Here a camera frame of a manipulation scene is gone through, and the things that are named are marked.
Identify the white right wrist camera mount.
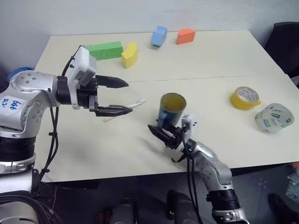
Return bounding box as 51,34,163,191
163,113,199,153

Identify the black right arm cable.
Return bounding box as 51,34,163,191
171,121,204,224

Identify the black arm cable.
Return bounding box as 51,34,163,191
38,55,77,183
171,121,204,224

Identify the clear plastic bag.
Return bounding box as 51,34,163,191
285,162,299,204

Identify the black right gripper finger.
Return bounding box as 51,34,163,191
147,124,175,137
152,131,176,147

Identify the yellow tape roll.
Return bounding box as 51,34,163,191
229,86,262,111

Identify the yellow curved foam block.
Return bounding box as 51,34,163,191
121,42,139,69

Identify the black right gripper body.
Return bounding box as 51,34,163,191
170,125,187,150

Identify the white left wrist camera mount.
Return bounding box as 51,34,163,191
67,45,98,110

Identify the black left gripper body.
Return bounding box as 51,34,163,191
76,77,99,117

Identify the black chair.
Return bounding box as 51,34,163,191
263,22,299,81

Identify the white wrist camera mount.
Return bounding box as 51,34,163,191
163,113,199,153
67,45,98,110

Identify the clear printed tape roll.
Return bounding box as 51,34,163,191
254,102,295,134

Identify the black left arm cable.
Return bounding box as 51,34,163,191
38,55,77,183

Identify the orange foam block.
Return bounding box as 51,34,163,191
176,28,197,46

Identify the green foam block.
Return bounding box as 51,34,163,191
85,41,124,61

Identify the blue foam block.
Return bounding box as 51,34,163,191
150,25,168,47

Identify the white handwritten label sticker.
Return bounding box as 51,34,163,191
0,95,22,115

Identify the blue mug with yellow inside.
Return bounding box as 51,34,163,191
157,92,187,129

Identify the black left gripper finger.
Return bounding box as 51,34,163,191
95,75,130,90
94,105,134,118

